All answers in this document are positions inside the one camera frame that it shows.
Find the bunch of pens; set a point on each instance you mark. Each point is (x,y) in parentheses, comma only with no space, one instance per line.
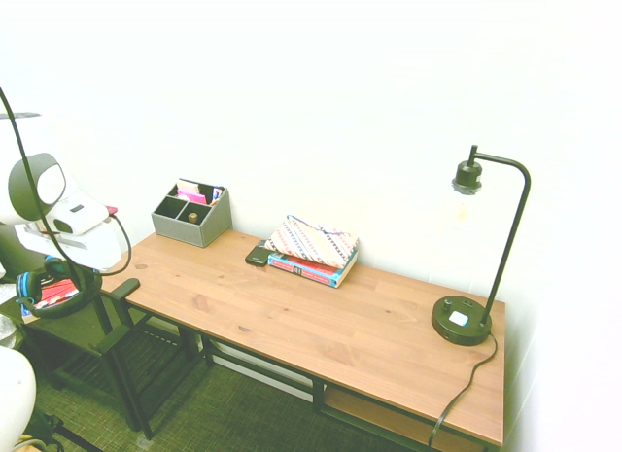
(217,194)

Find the black smartphone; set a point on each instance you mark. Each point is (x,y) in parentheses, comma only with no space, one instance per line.
(256,255)

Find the black desk lamp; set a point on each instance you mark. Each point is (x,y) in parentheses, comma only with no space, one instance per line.
(459,323)

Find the wooden desk with black frame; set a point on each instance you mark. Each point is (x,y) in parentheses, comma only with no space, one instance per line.
(316,321)

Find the wrist camera with red mount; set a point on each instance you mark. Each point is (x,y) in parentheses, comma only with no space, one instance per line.
(111,210)

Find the small wooden stamp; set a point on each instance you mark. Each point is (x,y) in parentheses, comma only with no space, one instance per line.
(193,218)

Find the striped colourful fabric pouch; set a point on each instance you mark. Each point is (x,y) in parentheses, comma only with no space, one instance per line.
(311,240)

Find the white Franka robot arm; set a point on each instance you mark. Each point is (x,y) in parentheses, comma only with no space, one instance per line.
(48,184)

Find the red book with blue spine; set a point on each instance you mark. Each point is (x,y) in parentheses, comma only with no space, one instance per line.
(311,271)

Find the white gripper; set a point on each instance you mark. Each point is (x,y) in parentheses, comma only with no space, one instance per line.
(99,248)

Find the beige notepad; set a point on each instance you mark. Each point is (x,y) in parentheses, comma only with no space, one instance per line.
(187,184)

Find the blue and black headphone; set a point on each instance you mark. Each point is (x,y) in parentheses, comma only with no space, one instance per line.
(73,308)

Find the black side chair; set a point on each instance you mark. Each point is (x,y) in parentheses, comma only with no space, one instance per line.
(87,330)

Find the grey desk organizer box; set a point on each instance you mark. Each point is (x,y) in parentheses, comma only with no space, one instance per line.
(189,233)

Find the white robot head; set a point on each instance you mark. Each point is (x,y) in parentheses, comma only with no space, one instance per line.
(22,146)

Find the pink sticky notes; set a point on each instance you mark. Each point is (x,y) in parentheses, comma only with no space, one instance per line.
(192,197)

